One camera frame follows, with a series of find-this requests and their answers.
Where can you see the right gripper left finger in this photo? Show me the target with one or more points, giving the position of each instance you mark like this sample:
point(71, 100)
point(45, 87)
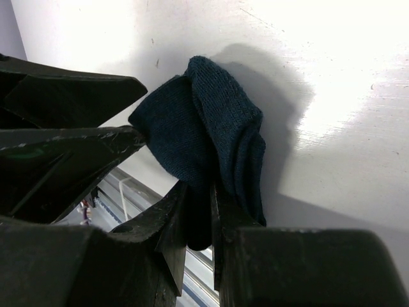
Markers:
point(139, 263)

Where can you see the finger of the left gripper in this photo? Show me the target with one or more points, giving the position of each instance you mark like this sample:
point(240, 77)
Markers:
point(45, 173)
point(35, 96)

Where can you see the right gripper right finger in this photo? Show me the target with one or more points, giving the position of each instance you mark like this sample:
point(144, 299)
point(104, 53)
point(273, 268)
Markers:
point(258, 266)

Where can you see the dark navy sock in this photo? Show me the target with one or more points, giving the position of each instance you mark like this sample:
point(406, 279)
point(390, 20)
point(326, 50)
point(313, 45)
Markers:
point(202, 127)

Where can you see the aluminium table frame rail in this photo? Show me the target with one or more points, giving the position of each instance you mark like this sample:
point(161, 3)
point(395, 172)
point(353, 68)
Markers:
point(120, 197)

